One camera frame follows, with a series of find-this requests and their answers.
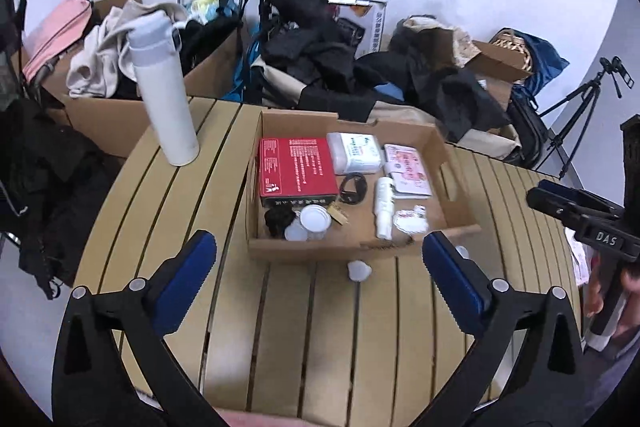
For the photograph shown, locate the black clothing heap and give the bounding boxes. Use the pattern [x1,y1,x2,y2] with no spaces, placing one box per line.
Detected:
[0,99,116,298]

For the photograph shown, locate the large cardboard box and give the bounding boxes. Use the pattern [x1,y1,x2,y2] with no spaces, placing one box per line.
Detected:
[22,0,251,158]

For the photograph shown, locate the beige clothes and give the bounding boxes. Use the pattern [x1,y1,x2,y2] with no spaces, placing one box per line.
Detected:
[67,2,188,98]

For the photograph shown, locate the beige cloth bag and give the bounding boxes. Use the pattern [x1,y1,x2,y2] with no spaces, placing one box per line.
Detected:
[402,17,473,68]

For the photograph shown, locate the black clothes pile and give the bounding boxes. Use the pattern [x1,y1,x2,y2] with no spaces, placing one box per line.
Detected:
[355,19,511,142]

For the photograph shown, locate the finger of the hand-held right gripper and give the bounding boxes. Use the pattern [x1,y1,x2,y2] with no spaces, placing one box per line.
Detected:
[526,187,619,231]
[540,180,624,221]

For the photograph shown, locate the black jacket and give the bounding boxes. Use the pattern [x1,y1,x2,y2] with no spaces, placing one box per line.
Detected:
[260,0,361,82]

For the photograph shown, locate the white wet wipes pack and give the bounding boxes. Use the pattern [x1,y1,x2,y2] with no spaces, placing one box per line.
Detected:
[326,132,385,175]

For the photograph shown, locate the person's right hand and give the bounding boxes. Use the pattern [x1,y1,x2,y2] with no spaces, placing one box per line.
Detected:
[582,255,640,315]

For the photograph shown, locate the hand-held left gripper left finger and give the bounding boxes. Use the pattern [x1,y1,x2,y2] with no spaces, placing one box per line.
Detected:
[51,230,223,427]

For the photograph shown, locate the small cardboard box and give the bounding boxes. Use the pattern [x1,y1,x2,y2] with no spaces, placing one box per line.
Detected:
[435,27,533,108]

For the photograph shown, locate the white printed carton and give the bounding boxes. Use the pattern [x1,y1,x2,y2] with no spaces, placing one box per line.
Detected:
[320,0,388,60]

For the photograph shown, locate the blue bag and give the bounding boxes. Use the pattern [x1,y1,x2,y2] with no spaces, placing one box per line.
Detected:
[500,29,571,98]

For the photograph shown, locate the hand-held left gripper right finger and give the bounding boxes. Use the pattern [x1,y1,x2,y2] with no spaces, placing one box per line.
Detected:
[421,231,586,427]

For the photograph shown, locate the black tripod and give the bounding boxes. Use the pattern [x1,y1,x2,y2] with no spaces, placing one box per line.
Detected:
[540,57,636,180]

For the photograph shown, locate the black suitcase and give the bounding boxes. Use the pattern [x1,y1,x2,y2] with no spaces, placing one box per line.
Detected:
[507,97,551,168]

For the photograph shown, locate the black tote bag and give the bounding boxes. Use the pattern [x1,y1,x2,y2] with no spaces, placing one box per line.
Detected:
[177,0,255,72]

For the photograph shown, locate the woven rattan basket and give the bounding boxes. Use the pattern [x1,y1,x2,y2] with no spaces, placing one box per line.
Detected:
[487,32,533,70]

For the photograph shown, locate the white tube bottle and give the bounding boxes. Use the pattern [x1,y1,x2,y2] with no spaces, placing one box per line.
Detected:
[375,176,396,240]

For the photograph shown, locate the light green cloth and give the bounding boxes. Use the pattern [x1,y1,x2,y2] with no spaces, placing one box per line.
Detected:
[187,0,223,20]

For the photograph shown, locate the pink bag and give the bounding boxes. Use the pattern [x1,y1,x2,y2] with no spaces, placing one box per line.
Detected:
[22,0,95,82]

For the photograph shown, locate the pink printed pouch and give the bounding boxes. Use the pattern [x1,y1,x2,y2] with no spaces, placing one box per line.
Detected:
[382,143,433,199]

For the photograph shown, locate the black hair scrunchie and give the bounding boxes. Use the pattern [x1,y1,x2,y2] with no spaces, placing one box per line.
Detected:
[264,207,297,238]

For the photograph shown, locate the red cardboard box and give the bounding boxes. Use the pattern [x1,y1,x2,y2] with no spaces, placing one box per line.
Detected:
[258,137,340,208]

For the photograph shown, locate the white thermos bottle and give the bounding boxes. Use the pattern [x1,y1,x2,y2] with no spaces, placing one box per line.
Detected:
[128,11,201,166]

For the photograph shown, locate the black hair ring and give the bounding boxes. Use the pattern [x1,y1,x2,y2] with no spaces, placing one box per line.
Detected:
[340,173,368,206]

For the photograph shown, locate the shallow cardboard tray box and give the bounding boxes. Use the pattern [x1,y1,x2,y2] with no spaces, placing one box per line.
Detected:
[247,109,482,262]

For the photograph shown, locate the white round lid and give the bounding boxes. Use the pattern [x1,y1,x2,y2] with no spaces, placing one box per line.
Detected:
[299,204,333,238]

